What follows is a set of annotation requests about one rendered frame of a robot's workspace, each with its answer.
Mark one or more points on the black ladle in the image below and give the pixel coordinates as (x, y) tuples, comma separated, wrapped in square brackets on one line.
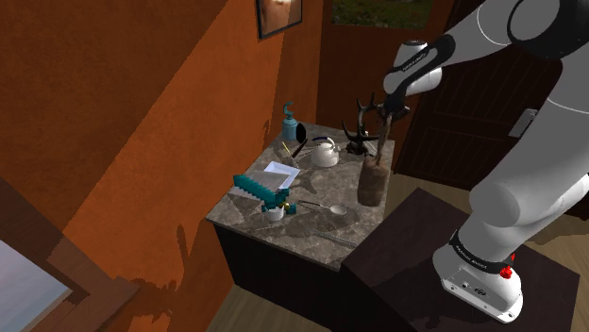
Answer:
[(301, 132)]

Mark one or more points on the dark wooden door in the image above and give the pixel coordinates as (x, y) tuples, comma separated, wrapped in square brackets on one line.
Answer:
[(460, 138)]

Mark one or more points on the framed wall picture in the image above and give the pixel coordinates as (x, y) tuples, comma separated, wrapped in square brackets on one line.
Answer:
[(277, 14)]

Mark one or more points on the yellow pencil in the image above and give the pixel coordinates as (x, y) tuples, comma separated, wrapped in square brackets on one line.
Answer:
[(286, 149)]

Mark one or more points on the brown vase with sticks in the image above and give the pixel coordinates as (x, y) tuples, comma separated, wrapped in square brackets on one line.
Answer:
[(372, 184)]

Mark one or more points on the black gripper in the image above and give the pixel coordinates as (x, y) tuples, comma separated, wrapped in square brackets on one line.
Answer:
[(395, 106)]

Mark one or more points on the black antler ornament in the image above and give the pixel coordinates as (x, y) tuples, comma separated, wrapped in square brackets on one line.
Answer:
[(358, 138)]

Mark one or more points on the small white cup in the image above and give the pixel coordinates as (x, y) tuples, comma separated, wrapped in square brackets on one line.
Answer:
[(274, 214)]

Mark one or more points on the white square tray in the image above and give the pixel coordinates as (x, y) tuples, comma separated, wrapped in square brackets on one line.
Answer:
[(286, 173)]

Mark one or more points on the dark cabinet with marble top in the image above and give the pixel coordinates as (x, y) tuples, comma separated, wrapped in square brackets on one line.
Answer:
[(276, 276)]

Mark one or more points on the wooden framed window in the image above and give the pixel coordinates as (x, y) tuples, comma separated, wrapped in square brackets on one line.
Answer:
[(27, 285)]

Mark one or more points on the white kettle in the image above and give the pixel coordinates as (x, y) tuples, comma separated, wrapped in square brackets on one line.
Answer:
[(324, 156)]

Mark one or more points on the teal pixel toy sword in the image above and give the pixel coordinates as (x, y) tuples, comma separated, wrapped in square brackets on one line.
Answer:
[(257, 189)]

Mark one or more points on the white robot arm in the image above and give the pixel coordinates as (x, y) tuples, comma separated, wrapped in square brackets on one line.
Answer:
[(529, 184)]

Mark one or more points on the teal bottle with crescent top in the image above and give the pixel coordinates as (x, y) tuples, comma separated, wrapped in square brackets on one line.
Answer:
[(289, 128)]

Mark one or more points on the silver spoon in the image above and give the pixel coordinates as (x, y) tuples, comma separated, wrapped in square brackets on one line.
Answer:
[(338, 210)]

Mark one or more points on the dark robot stand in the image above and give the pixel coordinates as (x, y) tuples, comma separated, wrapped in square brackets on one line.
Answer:
[(400, 257)]

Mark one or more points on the green landscape wall picture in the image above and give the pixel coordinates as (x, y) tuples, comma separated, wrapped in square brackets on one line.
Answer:
[(382, 11)]

